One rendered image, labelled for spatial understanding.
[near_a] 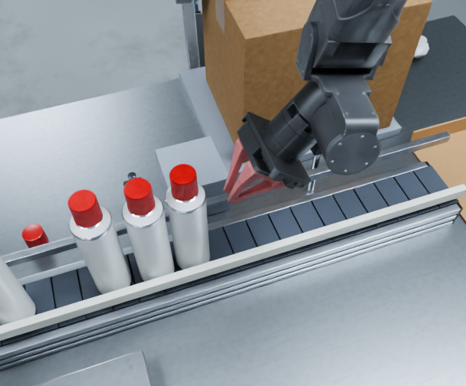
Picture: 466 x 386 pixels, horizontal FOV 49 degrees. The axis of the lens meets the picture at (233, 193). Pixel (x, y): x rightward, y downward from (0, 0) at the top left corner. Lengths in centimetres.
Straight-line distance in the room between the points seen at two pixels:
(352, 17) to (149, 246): 37
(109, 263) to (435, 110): 73
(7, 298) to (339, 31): 50
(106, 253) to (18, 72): 202
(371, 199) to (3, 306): 57
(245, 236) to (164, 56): 183
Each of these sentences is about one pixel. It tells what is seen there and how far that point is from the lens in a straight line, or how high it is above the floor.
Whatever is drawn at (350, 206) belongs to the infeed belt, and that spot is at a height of 88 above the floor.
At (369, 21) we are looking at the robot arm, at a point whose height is 129.
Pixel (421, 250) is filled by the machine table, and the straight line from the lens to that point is 91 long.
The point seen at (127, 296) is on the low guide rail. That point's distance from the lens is 74.
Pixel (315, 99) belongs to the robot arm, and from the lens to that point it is 58.
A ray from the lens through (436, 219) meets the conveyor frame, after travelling 90.
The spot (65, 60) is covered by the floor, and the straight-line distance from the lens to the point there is 263.
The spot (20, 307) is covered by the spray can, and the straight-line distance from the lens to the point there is 75.
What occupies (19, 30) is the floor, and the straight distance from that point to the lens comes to 290.
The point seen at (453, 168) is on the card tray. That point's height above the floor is 83.
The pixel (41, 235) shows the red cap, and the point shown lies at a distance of 89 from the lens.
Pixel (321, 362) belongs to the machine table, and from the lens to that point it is 79.
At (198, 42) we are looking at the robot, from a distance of 150.
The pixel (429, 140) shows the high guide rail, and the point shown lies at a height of 96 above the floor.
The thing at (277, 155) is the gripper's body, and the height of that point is 111.
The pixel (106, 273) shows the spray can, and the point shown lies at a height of 95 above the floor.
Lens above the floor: 156
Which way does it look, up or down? 53 degrees down
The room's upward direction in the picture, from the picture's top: straight up
